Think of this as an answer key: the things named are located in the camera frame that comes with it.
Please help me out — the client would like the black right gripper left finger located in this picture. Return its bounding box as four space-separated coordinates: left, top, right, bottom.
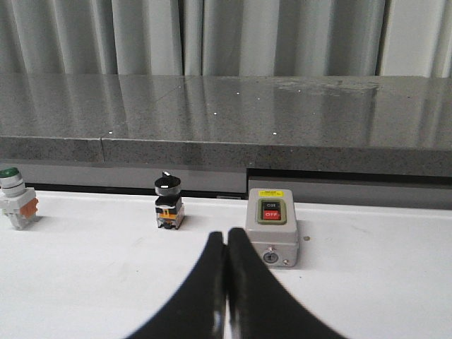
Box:
129 232 226 338

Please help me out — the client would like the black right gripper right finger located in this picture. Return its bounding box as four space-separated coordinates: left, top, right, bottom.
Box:
227 228 342 338

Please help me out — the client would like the grey granite counter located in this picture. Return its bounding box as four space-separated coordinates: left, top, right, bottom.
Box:
0 72 452 211

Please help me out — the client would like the grey curtain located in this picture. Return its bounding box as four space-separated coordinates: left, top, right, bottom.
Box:
1 1 451 78

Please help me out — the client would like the grey on-off switch box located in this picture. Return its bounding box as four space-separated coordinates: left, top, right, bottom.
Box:
245 188 299 268

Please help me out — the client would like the black rotary selector switch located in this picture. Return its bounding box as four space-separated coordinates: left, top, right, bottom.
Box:
155 171 184 230

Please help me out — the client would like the green pushbutton switch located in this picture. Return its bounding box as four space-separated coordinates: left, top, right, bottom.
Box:
1 167 39 230

